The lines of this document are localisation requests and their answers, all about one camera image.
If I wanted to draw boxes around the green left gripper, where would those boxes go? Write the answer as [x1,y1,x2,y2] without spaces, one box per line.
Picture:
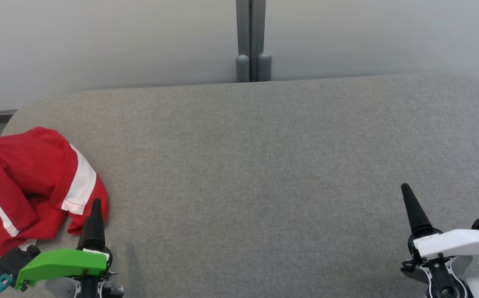
[15,198,124,298]

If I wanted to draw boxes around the grey partition post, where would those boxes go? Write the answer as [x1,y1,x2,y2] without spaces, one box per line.
[236,0,251,83]
[251,0,272,82]

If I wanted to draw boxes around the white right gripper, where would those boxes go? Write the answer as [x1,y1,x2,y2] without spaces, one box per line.
[401,183,479,298]

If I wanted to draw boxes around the red shorts with white stripe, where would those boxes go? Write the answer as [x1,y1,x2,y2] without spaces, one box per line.
[0,127,109,236]

